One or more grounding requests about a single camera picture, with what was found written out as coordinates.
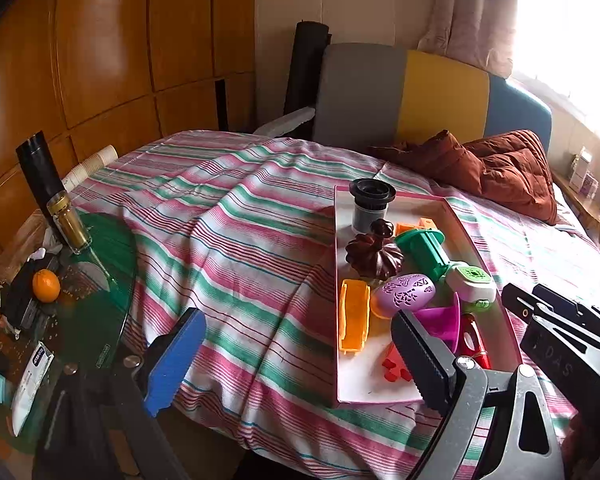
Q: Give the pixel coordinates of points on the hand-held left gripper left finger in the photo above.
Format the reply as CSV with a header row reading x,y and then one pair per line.
x,y
172,360

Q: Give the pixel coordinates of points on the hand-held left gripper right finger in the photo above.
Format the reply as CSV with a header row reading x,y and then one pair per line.
x,y
420,355

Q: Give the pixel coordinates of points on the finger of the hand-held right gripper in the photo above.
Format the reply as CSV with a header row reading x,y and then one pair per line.
x,y
522,305
587,312

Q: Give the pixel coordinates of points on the dark red puzzle piece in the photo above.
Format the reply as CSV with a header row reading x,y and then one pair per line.
x,y
392,365

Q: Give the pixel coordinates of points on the magenta funnel toy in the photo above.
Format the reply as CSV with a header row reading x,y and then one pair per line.
x,y
440,322

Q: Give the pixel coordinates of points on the white green plug-in device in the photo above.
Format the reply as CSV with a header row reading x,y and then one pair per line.
x,y
472,280

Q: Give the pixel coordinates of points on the purple oval toy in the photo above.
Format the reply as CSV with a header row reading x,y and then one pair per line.
x,y
405,292

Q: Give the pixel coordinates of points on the white tray with pink rim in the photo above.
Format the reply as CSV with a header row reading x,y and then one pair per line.
x,y
360,385

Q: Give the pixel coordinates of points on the yellow plastic toy piece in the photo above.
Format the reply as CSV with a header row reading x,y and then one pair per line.
x,y
355,320

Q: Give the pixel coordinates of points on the green spool toy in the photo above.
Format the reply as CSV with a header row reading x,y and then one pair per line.
x,y
425,252

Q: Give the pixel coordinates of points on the brown flower-shaped toy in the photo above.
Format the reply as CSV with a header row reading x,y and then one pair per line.
x,y
375,255

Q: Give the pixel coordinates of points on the orange block toy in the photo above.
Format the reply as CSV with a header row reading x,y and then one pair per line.
x,y
425,223

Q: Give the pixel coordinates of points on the clear cup with black lid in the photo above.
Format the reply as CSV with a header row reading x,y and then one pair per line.
x,y
370,210

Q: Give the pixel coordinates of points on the green glass round table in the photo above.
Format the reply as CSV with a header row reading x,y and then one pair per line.
x,y
105,310

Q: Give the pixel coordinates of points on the wooden shelf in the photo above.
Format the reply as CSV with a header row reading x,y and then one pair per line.
x,y
587,210

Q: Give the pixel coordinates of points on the white pillow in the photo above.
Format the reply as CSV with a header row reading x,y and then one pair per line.
x,y
570,207

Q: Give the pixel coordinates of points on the pink green striped blanket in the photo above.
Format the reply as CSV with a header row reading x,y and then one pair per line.
x,y
230,250

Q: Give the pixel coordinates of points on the purple small box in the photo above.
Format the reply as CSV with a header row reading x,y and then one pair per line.
x,y
590,184

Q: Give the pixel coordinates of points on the brown padded jacket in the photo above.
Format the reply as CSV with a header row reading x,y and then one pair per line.
x,y
510,175

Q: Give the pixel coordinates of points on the white tube box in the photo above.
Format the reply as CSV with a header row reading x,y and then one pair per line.
x,y
32,385

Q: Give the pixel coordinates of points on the orange fruit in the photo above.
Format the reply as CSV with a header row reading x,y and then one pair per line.
x,y
46,286

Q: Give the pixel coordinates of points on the white carton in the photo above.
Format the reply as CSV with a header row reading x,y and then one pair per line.
x,y
580,165

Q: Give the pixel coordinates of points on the black box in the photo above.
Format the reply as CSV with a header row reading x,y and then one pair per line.
x,y
20,300

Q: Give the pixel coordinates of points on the glass jar with gold lid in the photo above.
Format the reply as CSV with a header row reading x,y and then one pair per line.
x,y
71,227

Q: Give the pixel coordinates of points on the crumpled white tissue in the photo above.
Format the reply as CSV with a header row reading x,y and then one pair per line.
x,y
41,253

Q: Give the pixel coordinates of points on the teal small box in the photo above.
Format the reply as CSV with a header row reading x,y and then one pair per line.
x,y
1,387

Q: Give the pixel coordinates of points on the stack of paper cups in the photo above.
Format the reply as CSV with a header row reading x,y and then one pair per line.
x,y
94,162

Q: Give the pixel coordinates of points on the black thermos bottle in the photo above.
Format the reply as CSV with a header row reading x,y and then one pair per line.
x,y
37,167

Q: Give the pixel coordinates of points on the white foam piece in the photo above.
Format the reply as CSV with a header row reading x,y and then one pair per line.
x,y
287,121

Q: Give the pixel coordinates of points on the grey yellow blue headboard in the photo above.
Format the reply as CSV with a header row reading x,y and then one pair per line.
x,y
355,95

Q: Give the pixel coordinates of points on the window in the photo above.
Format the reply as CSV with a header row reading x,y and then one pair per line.
x,y
570,40

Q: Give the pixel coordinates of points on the pale patterned curtain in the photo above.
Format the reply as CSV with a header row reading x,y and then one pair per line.
x,y
475,10

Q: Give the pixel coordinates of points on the black rolled mat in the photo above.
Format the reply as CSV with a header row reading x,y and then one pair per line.
x,y
305,65

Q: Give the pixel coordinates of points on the wooden wardrobe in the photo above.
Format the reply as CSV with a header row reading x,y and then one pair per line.
x,y
100,35

